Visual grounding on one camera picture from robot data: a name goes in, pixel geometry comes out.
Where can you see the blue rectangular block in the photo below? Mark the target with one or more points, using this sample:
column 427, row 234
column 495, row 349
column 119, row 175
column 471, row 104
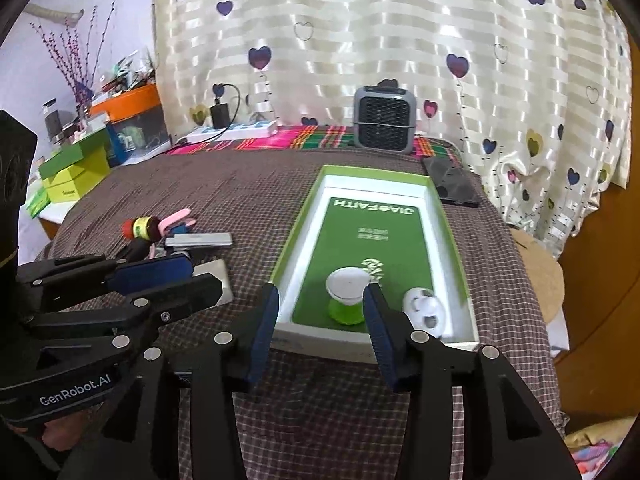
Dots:
column 179, row 230

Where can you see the black charger plug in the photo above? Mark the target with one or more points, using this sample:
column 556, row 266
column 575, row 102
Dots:
column 220, row 114

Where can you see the white power strip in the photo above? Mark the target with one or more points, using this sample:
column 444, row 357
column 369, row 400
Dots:
column 230, row 132

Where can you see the glass jar with black lid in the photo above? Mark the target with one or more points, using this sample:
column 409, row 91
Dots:
column 51, row 117

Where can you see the dark clear storage box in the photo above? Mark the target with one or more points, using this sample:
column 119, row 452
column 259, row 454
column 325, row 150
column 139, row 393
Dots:
column 142, row 130

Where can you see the black smartphone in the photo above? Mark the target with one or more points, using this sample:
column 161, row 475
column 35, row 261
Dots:
column 452, row 182

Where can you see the orange box lid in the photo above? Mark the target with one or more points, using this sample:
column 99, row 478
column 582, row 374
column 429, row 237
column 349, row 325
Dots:
column 131, row 101

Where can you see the red cap brown bottle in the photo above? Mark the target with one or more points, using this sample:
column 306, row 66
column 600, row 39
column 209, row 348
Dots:
column 141, row 226

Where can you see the person's left forearm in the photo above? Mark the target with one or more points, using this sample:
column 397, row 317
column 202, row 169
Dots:
column 25, row 452

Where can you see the colourful plaid cloth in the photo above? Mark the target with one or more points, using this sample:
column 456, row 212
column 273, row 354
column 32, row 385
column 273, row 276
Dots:
column 300, row 139

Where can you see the blue printed box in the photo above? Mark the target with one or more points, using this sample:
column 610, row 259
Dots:
column 122, row 142

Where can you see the grey desktop fan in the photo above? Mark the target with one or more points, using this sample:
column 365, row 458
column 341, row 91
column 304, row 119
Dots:
column 384, row 117

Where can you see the pink clip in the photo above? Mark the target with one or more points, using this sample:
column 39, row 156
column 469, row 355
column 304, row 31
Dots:
column 177, row 219

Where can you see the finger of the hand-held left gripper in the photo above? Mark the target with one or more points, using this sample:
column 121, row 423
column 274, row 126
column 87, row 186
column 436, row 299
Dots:
column 150, row 272
column 175, row 300

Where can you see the colourful striped cloth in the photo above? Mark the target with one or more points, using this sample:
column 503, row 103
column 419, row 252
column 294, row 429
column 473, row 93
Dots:
column 597, row 452

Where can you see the yellow-green cardboard box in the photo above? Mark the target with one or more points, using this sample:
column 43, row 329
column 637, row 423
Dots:
column 80, row 177

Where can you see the round wooden stool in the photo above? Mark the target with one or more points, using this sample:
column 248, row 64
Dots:
column 540, row 280

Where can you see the white cap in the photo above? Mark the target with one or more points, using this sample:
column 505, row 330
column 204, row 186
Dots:
column 346, row 291

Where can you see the green and white cardboard box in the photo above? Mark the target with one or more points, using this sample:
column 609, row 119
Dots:
column 375, row 230

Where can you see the grey wall pipe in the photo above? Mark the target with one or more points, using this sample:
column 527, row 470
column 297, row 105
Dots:
column 52, row 11

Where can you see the heart print curtain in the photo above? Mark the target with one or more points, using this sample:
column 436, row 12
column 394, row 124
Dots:
column 400, row 35

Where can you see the small green packet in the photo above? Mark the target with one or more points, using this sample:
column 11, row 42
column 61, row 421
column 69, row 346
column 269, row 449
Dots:
column 37, row 202

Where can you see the white square adapter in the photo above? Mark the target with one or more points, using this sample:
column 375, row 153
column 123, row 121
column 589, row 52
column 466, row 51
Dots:
column 216, row 272

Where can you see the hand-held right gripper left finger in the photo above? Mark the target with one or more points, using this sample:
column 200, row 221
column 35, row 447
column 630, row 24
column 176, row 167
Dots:
column 265, row 332

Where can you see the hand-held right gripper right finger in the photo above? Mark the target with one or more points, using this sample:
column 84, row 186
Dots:
column 380, row 340

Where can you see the dried purple flower branches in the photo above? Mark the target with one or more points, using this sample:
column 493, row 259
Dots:
column 80, row 45

